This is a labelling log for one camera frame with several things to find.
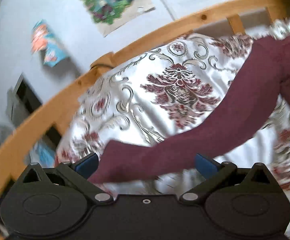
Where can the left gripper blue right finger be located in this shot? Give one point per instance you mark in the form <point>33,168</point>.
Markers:
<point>206,167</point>

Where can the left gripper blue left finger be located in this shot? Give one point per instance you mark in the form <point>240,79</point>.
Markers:
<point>86,166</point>

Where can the maroon knit sweater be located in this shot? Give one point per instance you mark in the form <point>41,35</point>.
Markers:
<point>250,100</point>

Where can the floral satin bed cover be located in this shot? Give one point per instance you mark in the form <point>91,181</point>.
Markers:
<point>168,91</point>

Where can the small orange-haired girl cutout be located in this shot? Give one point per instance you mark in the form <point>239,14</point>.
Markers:
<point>45,41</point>

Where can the blond boy anime drawing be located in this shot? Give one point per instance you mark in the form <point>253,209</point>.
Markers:
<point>109,15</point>

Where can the wooden bed frame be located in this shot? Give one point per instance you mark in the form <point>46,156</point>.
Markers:
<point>40,199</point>

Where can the dark wall niche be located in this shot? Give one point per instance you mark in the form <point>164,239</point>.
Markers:
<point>22,101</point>

